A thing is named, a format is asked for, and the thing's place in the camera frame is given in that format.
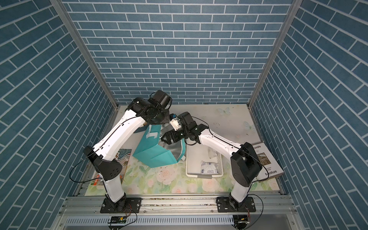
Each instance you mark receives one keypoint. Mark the small green circuit board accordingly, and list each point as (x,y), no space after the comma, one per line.
(118,220)

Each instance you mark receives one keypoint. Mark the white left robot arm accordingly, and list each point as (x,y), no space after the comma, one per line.
(102,155)

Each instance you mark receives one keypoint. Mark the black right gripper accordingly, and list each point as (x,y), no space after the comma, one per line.
(168,134)

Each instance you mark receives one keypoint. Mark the teal insulated delivery bag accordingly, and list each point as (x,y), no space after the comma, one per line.
(155,153)

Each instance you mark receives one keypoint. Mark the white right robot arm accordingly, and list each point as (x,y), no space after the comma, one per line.
(245,164)

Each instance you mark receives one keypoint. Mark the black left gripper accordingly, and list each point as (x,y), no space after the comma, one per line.
(166,119)

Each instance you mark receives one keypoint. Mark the plain white ice pack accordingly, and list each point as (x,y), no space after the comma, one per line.
(212,154)

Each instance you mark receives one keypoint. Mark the colourful illustrated children's book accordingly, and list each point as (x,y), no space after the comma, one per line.
(122,157)

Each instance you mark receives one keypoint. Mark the white perforated plastic basket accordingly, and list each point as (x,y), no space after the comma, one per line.
(194,156)

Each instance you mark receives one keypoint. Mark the floral table mat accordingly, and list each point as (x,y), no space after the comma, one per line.
(232,121)

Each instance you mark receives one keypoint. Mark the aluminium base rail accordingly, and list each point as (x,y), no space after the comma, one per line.
(202,204)

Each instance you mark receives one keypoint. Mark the white Decorate furniture book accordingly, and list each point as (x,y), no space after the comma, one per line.
(270,167)

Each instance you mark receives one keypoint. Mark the white printed ice pack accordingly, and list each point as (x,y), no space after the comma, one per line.
(209,168)

